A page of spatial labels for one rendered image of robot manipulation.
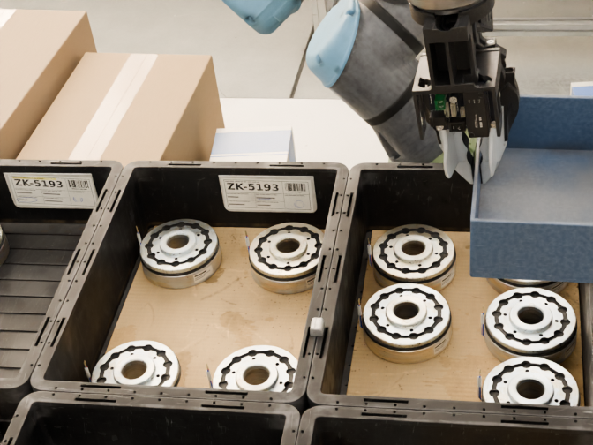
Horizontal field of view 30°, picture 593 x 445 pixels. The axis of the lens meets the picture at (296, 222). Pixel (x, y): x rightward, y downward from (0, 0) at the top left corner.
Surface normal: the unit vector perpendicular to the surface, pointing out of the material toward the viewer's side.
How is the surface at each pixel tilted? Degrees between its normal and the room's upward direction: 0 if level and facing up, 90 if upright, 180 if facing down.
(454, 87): 90
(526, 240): 90
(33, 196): 90
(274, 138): 0
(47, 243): 0
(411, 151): 81
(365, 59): 69
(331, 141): 0
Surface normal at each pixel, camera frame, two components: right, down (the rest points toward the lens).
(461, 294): -0.11, -0.76
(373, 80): 0.11, 0.40
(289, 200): -0.15, 0.65
